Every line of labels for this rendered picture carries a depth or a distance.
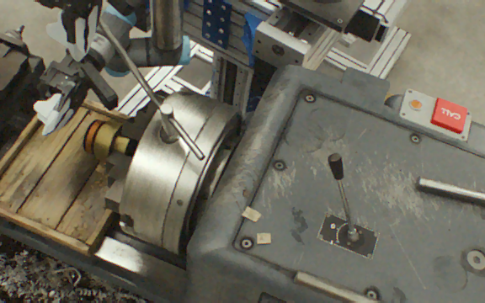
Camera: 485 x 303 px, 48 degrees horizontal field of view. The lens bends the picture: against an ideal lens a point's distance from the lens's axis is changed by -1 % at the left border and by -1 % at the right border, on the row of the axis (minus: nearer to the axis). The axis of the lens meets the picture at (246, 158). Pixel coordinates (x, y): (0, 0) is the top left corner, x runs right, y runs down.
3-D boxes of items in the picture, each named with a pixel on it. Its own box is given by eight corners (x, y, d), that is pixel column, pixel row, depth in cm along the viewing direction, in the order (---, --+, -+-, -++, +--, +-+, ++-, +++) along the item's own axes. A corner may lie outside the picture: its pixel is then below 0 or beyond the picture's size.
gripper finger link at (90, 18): (64, 42, 90) (64, -9, 84) (95, 54, 89) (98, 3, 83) (53, 50, 88) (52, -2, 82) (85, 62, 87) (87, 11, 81)
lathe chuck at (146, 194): (226, 145, 131) (229, 72, 102) (168, 265, 118) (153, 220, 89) (192, 131, 132) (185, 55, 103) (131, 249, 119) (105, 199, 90)
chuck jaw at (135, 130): (178, 147, 112) (194, 94, 107) (169, 155, 107) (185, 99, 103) (130, 128, 113) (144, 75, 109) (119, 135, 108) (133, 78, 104)
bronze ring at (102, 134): (139, 119, 110) (98, 105, 112) (117, 155, 105) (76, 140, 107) (145, 144, 118) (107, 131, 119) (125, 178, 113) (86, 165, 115)
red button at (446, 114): (463, 114, 104) (468, 108, 102) (458, 137, 101) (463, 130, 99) (434, 103, 105) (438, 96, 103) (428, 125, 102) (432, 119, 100)
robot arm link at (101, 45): (116, 61, 126) (114, 39, 119) (106, 75, 124) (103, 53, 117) (87, 48, 126) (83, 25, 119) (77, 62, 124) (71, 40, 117)
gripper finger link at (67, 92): (54, 116, 114) (75, 86, 118) (61, 119, 114) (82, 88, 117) (50, 105, 109) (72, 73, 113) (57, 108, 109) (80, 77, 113)
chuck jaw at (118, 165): (163, 168, 107) (134, 215, 99) (162, 183, 111) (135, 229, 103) (113, 148, 108) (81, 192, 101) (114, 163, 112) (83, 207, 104)
